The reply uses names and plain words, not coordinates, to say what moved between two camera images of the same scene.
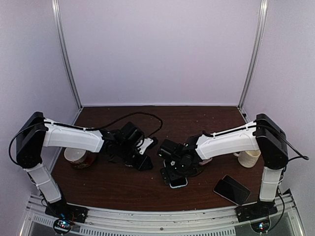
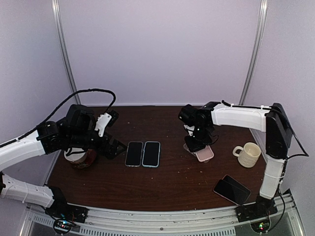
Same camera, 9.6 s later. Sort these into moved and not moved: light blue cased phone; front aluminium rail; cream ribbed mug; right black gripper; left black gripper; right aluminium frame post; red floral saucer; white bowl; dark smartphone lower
Moved: light blue cased phone; right black gripper; left black gripper
Not moved: red floral saucer; dark smartphone lower; white bowl; right aluminium frame post; front aluminium rail; cream ribbed mug
